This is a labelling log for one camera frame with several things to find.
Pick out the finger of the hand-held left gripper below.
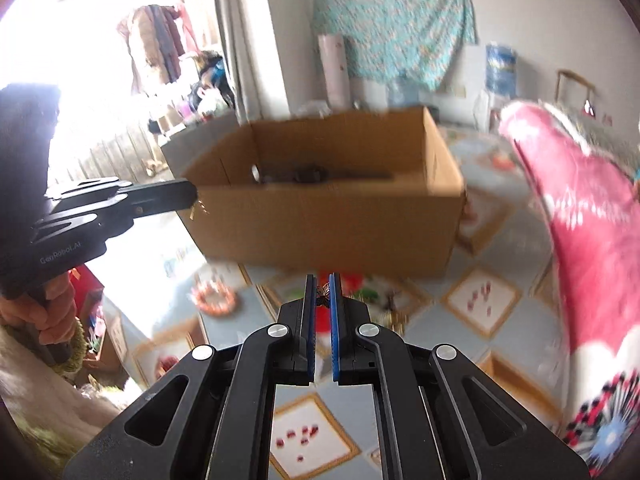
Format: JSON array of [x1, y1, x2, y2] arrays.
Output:
[[30, 197, 197, 251], [47, 178, 197, 206]]

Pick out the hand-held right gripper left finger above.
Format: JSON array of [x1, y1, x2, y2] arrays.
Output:
[[62, 273, 318, 480]]

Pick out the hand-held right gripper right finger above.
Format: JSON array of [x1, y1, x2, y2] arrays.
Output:
[[328, 272, 583, 480]]

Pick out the pink orange bead bracelet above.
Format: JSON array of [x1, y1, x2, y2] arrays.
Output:
[[192, 280, 238, 317]]

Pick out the brown cardboard box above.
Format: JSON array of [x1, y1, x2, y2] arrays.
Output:
[[177, 105, 468, 281]]

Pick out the person's left forearm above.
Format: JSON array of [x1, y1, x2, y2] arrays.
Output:
[[0, 327, 123, 441]]

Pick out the person's left hand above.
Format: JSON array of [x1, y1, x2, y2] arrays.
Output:
[[0, 272, 76, 348]]

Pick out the grey cabinet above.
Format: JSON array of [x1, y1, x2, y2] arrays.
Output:
[[159, 110, 246, 181]]

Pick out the red gift bag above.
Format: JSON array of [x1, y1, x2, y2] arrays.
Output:
[[70, 265, 106, 311]]

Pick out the pile of clothes and bags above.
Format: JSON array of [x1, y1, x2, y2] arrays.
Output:
[[187, 50, 238, 121]]

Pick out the dark blurred object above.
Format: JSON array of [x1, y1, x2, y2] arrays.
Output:
[[251, 162, 396, 186]]

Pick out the hanging clothes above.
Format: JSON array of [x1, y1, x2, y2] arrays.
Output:
[[117, 4, 201, 96]]

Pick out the grey curtain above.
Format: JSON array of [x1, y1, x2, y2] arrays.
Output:
[[210, 0, 291, 126]]

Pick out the fruit print table cover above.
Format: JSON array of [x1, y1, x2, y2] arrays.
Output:
[[120, 125, 566, 480]]

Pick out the pale pink rolled mat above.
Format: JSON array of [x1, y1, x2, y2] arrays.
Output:
[[318, 34, 351, 111]]

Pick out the pink floral blanket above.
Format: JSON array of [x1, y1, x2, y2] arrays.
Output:
[[500, 100, 640, 476]]

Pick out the blue water jug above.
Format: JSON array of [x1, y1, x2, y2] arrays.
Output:
[[485, 42, 518, 101]]

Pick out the wooden chair back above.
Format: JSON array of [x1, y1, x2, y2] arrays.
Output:
[[556, 70, 598, 113]]

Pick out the gold clasp cord necklace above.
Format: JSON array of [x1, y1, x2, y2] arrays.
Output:
[[380, 292, 408, 331]]

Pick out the teal floral wall cloth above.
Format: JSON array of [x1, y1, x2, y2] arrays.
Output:
[[312, 0, 478, 92]]

